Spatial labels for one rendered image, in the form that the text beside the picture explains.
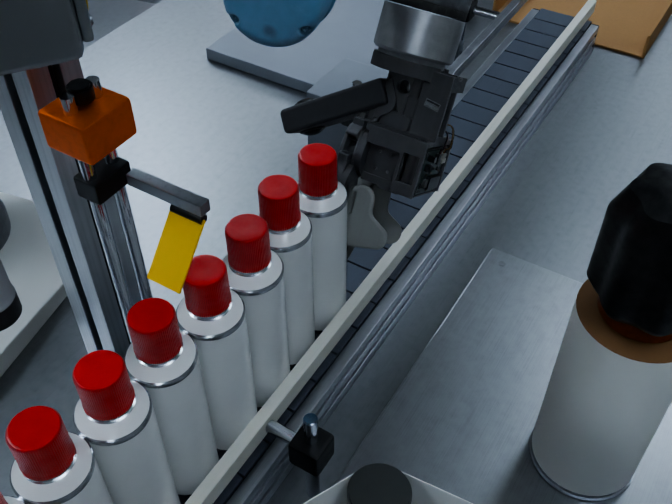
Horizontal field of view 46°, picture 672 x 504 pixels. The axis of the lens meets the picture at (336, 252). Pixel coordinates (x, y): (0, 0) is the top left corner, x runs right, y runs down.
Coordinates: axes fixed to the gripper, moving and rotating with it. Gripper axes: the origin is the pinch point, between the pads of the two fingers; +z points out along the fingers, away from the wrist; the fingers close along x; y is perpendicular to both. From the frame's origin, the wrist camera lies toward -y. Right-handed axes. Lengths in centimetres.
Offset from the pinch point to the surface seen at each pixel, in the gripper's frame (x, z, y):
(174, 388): -27.3, 4.4, 2.5
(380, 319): 1.9, 5.5, 5.9
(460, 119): 32.8, -12.4, -1.7
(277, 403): -13.7, 10.1, 4.3
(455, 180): 17.3, -7.5, 4.6
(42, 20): -41.6, -19.5, 0.6
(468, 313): 6.3, 2.7, 13.3
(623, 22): 75, -31, 8
